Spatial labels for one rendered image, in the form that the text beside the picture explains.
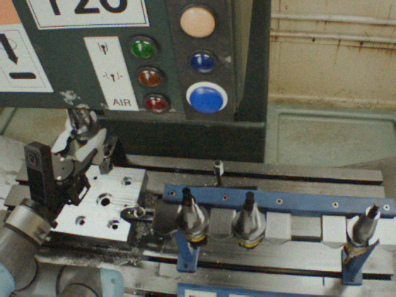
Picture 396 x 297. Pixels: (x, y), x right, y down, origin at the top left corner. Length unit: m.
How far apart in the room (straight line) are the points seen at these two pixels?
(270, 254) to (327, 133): 0.82
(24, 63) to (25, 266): 0.42
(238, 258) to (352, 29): 0.95
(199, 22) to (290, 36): 1.28
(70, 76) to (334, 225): 0.58
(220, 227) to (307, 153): 0.97
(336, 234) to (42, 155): 0.55
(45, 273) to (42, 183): 0.17
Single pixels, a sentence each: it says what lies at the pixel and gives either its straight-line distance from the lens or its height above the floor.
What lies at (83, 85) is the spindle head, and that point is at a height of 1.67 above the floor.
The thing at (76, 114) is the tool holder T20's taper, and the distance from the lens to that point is 0.74.
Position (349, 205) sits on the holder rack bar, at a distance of 0.80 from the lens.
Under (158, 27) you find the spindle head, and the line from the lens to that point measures 0.31.
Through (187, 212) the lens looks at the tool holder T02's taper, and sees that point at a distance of 0.72.
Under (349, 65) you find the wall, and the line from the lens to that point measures 1.68.
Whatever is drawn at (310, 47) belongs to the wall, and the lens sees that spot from 1.61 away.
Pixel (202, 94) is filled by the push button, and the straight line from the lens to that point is 0.34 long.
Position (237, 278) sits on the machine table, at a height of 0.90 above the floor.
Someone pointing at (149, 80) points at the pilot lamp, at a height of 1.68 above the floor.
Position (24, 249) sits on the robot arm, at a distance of 0.71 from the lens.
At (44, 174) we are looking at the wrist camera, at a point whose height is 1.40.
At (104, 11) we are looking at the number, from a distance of 0.32.
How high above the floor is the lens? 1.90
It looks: 51 degrees down
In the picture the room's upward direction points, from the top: 8 degrees counter-clockwise
